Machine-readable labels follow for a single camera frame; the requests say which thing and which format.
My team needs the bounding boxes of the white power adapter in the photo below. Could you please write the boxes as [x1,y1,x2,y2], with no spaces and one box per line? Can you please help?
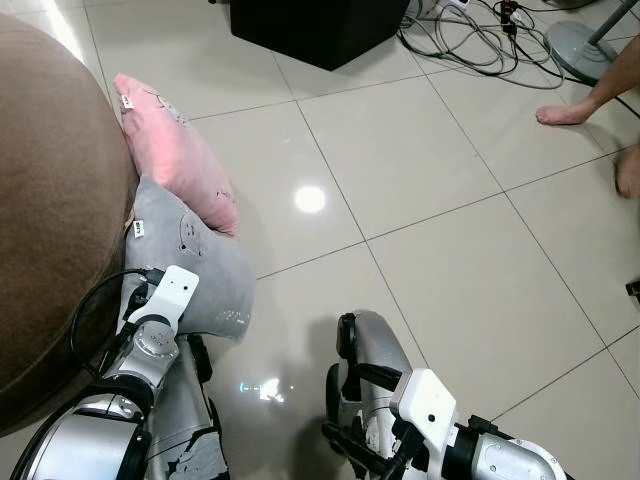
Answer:
[438,0,483,17]

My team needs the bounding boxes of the silver left robot leg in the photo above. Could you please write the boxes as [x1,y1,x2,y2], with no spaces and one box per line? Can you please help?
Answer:
[145,333,233,480]

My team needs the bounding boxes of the black cabinet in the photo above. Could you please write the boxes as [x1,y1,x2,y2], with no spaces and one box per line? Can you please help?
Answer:
[229,0,412,72]

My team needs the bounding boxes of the silver robot leg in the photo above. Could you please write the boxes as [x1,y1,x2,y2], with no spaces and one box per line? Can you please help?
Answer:
[326,309,423,446]
[145,333,233,480]

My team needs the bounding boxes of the brown fabric sofa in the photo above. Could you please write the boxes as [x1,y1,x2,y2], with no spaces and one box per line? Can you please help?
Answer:
[0,14,138,433]

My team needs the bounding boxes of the grey pillow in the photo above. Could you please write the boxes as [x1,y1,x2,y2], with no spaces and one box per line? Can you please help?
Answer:
[124,175,257,345]

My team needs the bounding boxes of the tangled grey and black cables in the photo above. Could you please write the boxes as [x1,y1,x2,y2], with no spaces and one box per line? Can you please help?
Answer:
[395,0,563,78]

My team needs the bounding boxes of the silver right robot leg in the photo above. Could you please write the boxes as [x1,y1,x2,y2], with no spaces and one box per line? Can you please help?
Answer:
[326,309,423,446]

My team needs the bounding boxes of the grey fan stand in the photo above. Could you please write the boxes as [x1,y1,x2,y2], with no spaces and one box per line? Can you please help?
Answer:
[545,0,640,84]

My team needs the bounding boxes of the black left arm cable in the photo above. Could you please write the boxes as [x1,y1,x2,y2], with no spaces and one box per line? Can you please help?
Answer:
[68,267,153,381]

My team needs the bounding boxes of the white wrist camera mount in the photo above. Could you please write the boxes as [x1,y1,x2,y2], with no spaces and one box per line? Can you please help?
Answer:
[128,265,200,333]
[389,367,462,453]

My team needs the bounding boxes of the person's bare leg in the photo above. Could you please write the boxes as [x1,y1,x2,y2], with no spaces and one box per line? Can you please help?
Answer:
[535,36,640,127]
[614,144,640,199]

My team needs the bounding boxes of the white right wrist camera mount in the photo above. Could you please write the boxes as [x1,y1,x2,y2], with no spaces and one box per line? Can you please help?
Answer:
[389,367,462,453]

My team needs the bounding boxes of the pink pillow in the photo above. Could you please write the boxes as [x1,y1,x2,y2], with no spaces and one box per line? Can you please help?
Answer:
[112,73,241,238]

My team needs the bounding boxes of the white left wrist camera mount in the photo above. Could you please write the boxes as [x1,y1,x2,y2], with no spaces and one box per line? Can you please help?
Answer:
[128,265,200,333]

